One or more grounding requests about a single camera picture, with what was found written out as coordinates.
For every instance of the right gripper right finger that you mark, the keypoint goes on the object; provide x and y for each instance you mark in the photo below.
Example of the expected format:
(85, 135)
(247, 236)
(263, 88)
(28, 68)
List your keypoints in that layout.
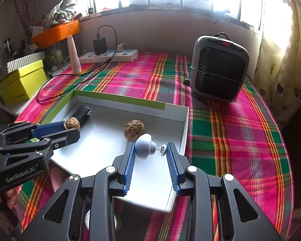
(239, 216)

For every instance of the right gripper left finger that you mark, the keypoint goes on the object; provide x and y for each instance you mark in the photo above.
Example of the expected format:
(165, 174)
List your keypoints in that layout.
(62, 217)

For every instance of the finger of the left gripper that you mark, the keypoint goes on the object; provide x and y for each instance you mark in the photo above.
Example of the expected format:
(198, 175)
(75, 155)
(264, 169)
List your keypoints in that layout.
(55, 140)
(26, 130)

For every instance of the brown walnut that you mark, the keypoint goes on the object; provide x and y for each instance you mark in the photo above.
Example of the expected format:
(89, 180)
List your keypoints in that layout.
(134, 129)
(72, 122)

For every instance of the black rectangular remote device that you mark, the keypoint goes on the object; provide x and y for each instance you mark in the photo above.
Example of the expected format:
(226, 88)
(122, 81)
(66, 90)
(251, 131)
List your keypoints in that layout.
(82, 114)

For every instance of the white egg-shaped knob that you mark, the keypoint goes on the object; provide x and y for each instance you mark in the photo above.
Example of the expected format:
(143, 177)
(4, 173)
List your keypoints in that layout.
(145, 147)

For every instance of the pink clip holder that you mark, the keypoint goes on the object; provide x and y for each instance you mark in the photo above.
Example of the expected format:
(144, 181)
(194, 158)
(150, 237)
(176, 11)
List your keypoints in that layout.
(57, 177)

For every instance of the left hand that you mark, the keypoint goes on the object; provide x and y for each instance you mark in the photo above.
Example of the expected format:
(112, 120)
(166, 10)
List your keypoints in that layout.
(11, 198)

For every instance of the yellow cardboard box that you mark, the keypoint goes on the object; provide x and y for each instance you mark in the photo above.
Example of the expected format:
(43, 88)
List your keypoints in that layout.
(22, 84)

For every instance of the striped white green box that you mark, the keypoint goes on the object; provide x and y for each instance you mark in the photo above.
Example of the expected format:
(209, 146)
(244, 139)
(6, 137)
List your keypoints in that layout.
(23, 61)

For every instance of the green white shallow box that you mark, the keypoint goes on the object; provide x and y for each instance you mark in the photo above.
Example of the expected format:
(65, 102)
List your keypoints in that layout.
(102, 139)

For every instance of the beige cream tube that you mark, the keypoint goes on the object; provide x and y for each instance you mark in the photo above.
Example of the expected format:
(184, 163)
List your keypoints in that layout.
(74, 59)

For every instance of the plaid pink green cloth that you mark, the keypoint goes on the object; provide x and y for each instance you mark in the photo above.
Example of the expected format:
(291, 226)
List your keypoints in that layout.
(240, 138)

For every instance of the orange planter tray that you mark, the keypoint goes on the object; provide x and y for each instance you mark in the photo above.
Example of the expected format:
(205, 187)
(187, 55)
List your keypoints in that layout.
(56, 34)

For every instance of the black charger plug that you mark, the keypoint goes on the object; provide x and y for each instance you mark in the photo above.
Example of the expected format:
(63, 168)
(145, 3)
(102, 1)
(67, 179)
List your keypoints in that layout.
(99, 45)

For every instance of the potted succulent plant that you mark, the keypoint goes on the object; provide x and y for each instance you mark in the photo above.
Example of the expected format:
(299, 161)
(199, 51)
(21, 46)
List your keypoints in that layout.
(64, 12)

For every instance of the white power strip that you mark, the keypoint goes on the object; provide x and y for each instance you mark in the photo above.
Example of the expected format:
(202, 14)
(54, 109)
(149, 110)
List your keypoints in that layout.
(125, 56)

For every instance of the floral yellow curtain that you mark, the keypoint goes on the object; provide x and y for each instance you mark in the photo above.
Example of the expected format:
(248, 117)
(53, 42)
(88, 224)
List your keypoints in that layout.
(278, 73)

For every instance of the grey black space heater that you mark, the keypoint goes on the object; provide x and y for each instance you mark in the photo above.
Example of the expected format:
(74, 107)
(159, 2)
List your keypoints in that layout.
(218, 67)

